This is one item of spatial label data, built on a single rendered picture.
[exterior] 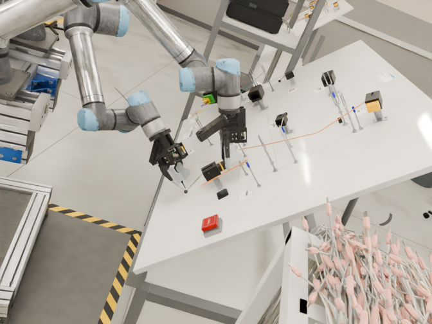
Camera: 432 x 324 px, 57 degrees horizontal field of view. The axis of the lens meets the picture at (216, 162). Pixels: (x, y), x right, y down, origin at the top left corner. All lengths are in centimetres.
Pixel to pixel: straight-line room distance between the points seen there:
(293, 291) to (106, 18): 120
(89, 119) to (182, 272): 61
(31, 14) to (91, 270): 157
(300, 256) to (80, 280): 184
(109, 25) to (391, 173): 107
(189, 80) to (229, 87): 13
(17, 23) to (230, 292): 107
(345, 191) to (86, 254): 175
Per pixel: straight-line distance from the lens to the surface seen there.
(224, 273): 151
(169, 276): 141
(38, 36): 194
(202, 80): 124
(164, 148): 135
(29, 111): 149
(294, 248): 66
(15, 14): 125
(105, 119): 137
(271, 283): 76
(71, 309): 226
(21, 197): 251
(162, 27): 132
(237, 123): 131
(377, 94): 133
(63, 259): 247
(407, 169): 112
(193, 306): 137
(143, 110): 134
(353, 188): 112
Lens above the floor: 181
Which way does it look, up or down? 29 degrees down
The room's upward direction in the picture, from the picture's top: 23 degrees clockwise
